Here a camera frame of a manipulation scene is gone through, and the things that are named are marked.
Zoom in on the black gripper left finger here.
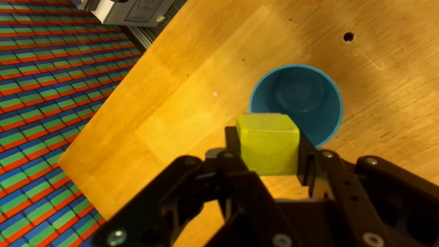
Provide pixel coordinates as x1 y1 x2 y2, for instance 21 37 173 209
94 126 294 247

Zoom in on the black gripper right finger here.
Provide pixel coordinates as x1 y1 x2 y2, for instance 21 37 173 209
298 135 439 247

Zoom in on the yellow cube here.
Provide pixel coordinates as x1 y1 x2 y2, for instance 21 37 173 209
237 114 301 176

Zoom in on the blue cup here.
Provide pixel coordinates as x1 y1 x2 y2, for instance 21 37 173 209
249 63 345 147

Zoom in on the grey metal box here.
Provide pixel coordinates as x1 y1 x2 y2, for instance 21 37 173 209
71 0 176 28

